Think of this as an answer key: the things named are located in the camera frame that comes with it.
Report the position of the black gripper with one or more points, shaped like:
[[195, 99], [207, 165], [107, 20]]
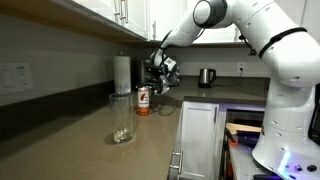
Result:
[[160, 76]]

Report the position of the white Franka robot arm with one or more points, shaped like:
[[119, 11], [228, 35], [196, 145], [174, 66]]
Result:
[[290, 100]]

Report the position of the tall clear glass cup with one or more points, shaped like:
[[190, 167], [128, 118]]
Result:
[[121, 120]]

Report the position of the silver toaster oven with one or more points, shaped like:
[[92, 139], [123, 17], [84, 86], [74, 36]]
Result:
[[176, 80]]

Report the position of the white paper towel roll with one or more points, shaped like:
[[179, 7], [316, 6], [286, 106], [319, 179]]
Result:
[[122, 75]]

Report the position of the steel electric kettle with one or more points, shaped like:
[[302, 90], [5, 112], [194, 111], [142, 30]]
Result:
[[206, 78]]

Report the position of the black and orange clamp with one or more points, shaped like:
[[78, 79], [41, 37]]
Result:
[[231, 138]]

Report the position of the wooden board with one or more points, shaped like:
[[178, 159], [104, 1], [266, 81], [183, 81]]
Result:
[[243, 127]]

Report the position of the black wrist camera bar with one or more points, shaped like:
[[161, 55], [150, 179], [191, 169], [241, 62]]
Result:
[[155, 65]]

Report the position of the small white wall outlet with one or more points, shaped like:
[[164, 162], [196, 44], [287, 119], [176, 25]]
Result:
[[241, 67]]

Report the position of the black camera on stand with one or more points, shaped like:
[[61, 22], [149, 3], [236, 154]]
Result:
[[251, 51]]

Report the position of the white wall outlet plate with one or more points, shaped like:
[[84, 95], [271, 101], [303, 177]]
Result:
[[15, 78]]

